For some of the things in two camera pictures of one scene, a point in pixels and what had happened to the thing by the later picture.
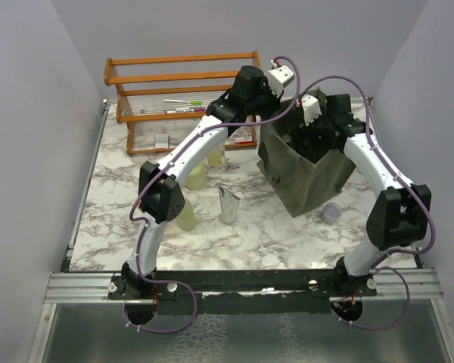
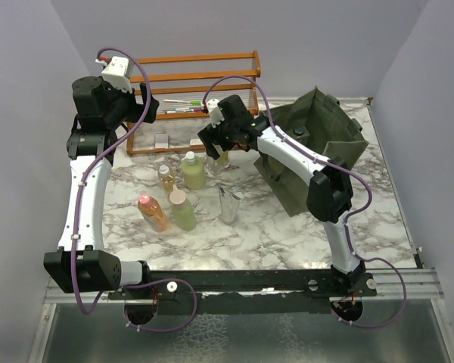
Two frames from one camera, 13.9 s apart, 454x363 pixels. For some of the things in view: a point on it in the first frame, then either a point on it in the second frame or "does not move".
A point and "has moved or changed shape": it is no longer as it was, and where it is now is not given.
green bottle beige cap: (187, 220) does not move
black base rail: (240, 292) does not move
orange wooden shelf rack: (160, 97) does not move
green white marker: (191, 102) does not move
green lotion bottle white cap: (195, 178) does not move
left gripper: (275, 101) → (138, 109)
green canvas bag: (301, 184) has moved or changed shape
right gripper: (302, 132) → (209, 134)
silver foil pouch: (229, 205) does not move
